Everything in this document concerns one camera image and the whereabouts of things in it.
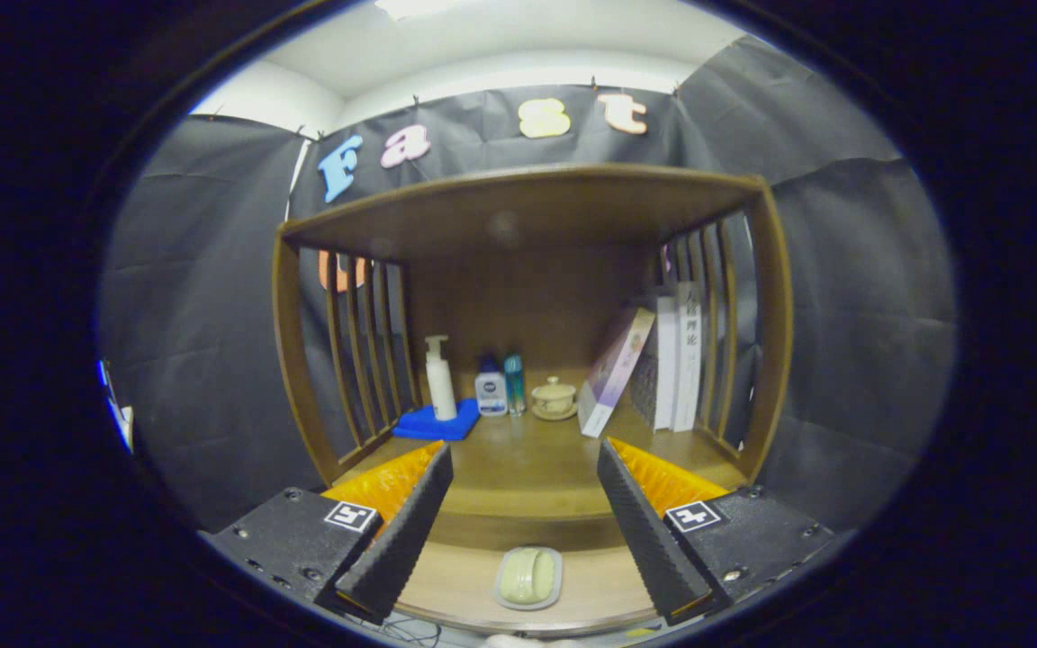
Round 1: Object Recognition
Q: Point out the patterned cover book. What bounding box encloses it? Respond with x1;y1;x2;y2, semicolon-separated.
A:
629;297;678;431

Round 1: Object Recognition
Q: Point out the wooden cabinet with slatted shelf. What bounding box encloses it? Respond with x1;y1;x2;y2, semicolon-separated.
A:
271;162;794;635

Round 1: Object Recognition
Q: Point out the slim teal bottle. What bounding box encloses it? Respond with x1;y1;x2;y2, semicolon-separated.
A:
504;353;527;417

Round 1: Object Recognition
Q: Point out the ceiling light panel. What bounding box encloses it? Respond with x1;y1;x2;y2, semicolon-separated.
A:
374;0;474;21

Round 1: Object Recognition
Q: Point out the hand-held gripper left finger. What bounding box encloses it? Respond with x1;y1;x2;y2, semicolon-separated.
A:
203;441;455;624

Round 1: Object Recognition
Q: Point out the blue folded cloth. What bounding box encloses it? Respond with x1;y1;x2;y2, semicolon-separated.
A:
392;399;481;442

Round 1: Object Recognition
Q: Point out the thin black cable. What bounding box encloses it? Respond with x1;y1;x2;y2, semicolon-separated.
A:
374;612;443;647

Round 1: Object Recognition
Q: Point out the beige lidded tea cup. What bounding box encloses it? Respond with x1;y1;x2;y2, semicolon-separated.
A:
530;376;579;422

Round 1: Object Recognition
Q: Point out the white bottle with blue cap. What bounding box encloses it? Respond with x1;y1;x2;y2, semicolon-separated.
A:
474;355;509;418

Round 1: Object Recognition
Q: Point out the white pump bottle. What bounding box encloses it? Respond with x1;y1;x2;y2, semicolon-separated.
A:
424;335;458;422

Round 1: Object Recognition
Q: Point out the green soap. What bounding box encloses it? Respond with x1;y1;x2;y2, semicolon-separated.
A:
493;545;564;611

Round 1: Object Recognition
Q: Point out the wooden countertop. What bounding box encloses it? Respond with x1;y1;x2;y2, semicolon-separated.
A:
334;364;749;525

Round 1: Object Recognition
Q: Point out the purple cover book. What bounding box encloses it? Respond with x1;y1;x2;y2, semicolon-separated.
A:
577;307;656;439

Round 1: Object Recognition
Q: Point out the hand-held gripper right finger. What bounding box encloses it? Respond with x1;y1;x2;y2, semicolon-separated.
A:
596;437;839;626

